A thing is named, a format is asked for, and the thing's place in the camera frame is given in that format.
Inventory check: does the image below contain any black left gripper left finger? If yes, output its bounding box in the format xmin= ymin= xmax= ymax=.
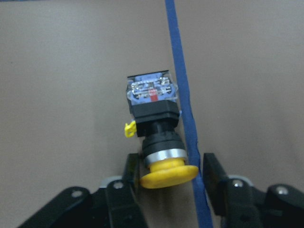
xmin=20 ymin=153 xmax=147 ymax=228

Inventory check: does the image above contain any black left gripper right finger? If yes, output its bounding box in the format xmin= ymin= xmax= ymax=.
xmin=203 ymin=153 xmax=304 ymax=228

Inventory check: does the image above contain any yellow push button switch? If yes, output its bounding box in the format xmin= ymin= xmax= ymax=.
xmin=124 ymin=70 xmax=199 ymax=189

